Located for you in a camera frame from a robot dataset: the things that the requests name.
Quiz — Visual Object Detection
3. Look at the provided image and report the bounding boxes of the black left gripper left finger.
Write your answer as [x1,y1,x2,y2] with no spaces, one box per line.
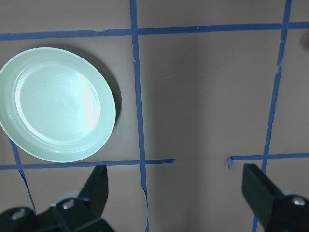
[78,165,108,218]

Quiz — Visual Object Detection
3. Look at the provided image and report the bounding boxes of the light green plate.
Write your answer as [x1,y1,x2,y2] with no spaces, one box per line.
[0,47,116,163]

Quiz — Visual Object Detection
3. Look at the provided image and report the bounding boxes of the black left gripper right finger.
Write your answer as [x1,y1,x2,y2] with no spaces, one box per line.
[241,163,285,226]

